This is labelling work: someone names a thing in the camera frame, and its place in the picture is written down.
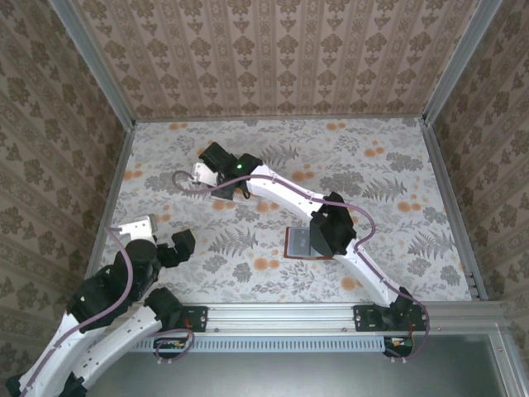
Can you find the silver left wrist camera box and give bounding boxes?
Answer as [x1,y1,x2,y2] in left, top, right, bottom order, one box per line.
[118,213,159,242]

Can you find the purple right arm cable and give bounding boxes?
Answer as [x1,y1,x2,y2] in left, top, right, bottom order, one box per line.
[171,169,431,366]

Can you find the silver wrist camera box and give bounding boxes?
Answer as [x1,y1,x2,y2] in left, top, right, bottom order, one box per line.
[191,162,219,186]
[118,213,159,242]

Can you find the aluminium side rail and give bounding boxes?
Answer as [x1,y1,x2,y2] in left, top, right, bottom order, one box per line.
[419,118,488,302]
[84,122,136,286]

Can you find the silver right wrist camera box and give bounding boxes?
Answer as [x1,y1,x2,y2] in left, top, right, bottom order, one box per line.
[191,162,219,186]

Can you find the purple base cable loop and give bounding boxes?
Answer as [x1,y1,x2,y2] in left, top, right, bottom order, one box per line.
[154,328,196,366]

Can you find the aluminium corner post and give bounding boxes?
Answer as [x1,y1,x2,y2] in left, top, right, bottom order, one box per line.
[421,0,503,125]
[48,0,137,127]

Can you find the grey metal sheet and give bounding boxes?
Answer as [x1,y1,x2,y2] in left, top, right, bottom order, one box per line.
[97,333,508,397]

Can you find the brown leather card wallet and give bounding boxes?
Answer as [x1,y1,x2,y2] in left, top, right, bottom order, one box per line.
[284,225,334,261]

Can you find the floral print tablecloth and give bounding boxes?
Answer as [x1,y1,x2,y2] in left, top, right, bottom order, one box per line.
[88,118,476,306]

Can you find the aluminium front extrusion rail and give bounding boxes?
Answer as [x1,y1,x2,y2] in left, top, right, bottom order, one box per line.
[61,300,512,335]

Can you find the aluminium rear rail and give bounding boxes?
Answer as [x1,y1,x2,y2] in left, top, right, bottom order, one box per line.
[134,117,423,124]

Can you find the grey slotted cable duct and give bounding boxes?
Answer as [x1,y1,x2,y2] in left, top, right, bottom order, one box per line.
[136,334,389,353]

